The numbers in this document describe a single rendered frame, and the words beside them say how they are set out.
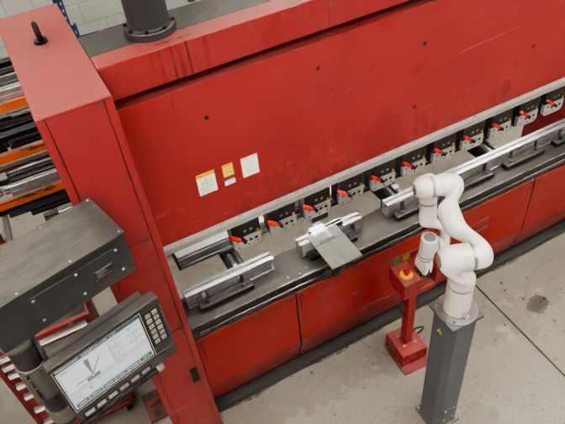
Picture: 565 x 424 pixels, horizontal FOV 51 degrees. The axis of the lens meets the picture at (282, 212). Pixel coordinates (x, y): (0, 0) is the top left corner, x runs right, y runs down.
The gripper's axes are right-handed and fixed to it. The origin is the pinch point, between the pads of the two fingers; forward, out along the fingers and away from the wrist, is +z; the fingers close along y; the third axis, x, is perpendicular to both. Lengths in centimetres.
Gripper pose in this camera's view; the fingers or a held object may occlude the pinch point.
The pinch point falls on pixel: (422, 273)
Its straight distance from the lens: 335.6
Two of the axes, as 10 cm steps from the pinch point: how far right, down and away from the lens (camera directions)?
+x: 9.1, -3.4, 2.4
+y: 4.1, 6.7, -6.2
